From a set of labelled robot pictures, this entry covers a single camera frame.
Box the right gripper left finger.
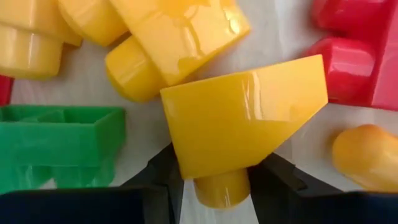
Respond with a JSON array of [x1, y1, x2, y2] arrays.
[[0, 142, 185, 224]]

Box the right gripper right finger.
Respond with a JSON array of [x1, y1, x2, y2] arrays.
[[248, 152, 398, 224]]

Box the yellow sloped building block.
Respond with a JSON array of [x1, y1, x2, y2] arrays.
[[159, 54, 330, 210]]

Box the green two-stud building block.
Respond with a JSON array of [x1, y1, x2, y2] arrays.
[[0, 105, 127, 195]]

